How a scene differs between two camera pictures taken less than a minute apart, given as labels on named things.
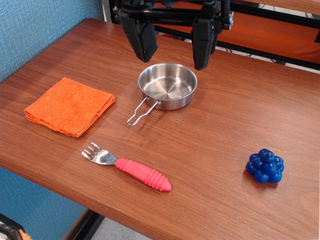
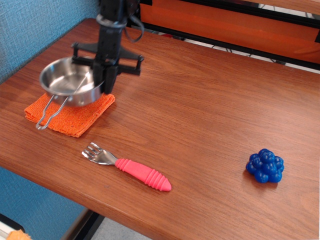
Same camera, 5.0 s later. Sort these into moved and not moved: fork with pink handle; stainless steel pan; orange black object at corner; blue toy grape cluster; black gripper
Moved: stainless steel pan; black gripper
Not moved: blue toy grape cluster; fork with pink handle; orange black object at corner
